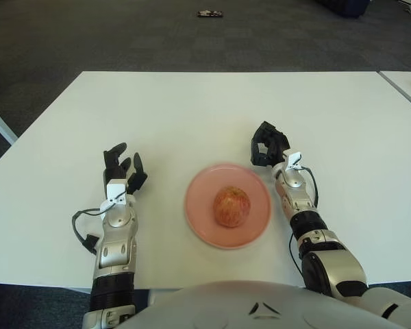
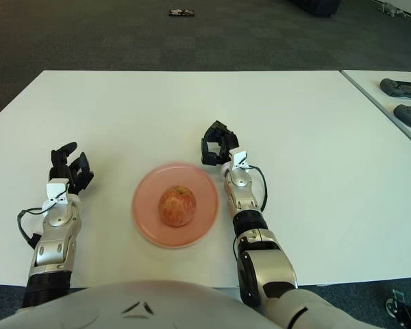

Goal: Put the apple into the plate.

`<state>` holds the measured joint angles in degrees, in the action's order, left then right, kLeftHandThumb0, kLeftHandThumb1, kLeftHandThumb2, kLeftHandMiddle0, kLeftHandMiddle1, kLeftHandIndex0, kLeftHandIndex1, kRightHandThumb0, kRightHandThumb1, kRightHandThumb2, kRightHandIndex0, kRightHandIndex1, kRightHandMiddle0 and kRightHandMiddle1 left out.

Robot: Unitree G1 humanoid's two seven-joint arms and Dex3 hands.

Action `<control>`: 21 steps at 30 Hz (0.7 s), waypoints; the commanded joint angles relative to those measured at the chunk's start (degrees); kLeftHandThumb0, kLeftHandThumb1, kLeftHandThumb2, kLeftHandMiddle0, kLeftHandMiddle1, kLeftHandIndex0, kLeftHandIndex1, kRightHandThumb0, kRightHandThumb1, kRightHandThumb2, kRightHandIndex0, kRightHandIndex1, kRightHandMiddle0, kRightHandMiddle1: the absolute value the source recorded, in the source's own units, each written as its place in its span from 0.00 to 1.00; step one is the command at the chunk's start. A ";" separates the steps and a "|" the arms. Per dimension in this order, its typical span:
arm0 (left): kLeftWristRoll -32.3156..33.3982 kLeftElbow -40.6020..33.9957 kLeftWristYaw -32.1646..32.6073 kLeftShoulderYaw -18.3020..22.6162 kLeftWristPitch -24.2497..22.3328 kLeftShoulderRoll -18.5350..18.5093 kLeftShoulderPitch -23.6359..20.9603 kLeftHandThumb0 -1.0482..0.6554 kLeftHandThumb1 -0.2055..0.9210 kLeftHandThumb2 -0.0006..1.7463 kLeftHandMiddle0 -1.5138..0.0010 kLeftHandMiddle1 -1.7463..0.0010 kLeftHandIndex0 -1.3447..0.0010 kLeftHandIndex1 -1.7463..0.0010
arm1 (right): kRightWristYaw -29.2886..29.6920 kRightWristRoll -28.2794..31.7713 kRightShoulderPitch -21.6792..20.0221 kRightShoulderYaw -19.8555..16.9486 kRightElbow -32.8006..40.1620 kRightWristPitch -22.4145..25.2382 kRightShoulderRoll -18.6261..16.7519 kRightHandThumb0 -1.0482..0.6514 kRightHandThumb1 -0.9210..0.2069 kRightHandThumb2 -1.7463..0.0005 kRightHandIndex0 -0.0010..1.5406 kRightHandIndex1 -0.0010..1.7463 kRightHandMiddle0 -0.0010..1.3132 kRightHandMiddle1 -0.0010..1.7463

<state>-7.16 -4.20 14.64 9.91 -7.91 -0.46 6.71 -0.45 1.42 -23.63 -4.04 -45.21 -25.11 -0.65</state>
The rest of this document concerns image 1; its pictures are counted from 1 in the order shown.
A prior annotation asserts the black bulky floor object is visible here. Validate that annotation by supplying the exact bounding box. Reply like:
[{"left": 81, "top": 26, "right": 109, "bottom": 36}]
[{"left": 314, "top": 0, "right": 371, "bottom": 19}]

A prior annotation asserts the round pink plate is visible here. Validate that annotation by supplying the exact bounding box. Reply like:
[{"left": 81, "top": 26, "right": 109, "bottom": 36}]
[{"left": 184, "top": 162, "right": 273, "bottom": 249}]

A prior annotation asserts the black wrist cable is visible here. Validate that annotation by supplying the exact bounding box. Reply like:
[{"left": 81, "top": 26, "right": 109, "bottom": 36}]
[
  {"left": 71, "top": 208, "right": 105, "bottom": 255},
  {"left": 289, "top": 165, "right": 319, "bottom": 280}
]

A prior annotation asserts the red yellow apple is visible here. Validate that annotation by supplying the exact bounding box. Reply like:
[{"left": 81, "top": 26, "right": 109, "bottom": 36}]
[{"left": 212, "top": 185, "right": 253, "bottom": 228}]

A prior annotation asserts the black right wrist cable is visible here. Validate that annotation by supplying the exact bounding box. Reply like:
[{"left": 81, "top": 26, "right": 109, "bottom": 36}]
[{"left": 289, "top": 165, "right": 319, "bottom": 280}]

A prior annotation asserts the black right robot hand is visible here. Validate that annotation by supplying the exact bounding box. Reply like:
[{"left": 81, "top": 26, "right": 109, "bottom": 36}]
[{"left": 250, "top": 120, "right": 303, "bottom": 171}]

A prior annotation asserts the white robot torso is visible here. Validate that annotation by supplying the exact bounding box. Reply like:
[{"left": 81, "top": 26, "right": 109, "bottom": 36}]
[{"left": 118, "top": 280, "right": 398, "bottom": 329}]

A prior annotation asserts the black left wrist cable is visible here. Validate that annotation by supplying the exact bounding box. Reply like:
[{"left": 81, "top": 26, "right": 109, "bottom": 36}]
[{"left": 71, "top": 208, "right": 105, "bottom": 255}]

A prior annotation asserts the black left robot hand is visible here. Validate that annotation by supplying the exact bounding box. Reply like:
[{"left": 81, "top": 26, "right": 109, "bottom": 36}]
[{"left": 102, "top": 142, "right": 149, "bottom": 206}]

